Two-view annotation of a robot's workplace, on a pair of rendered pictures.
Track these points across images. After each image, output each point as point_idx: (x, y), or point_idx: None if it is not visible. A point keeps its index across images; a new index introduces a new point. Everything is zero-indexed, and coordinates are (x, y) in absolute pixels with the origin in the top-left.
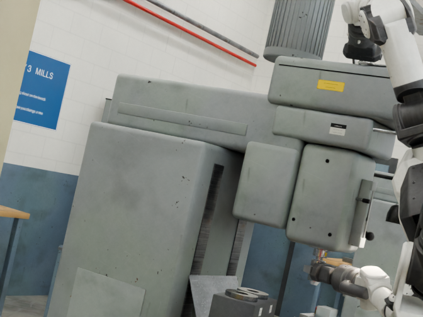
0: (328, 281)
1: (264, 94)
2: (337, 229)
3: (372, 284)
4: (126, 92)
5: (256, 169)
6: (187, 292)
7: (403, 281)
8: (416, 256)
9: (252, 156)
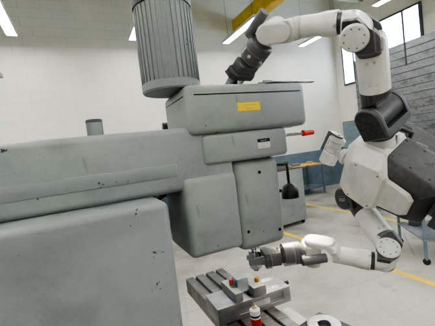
0: (281, 263)
1: (180, 129)
2: (281, 222)
3: (336, 249)
4: None
5: (204, 204)
6: None
7: None
8: None
9: (196, 194)
